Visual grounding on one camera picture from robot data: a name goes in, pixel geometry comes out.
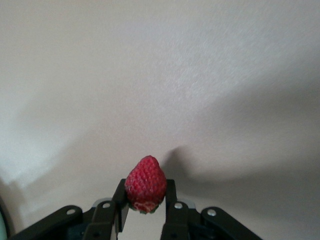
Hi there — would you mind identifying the red strawberry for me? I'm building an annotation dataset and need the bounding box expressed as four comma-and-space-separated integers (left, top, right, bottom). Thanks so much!
123, 154, 168, 215

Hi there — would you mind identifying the brown table cloth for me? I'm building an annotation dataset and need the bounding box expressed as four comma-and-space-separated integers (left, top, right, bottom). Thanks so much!
0, 0, 320, 240

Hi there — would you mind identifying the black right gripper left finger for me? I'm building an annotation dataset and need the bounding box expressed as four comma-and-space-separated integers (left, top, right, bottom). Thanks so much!
9, 178, 130, 240

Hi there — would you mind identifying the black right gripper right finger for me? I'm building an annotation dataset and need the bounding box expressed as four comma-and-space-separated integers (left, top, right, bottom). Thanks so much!
159, 178, 264, 240

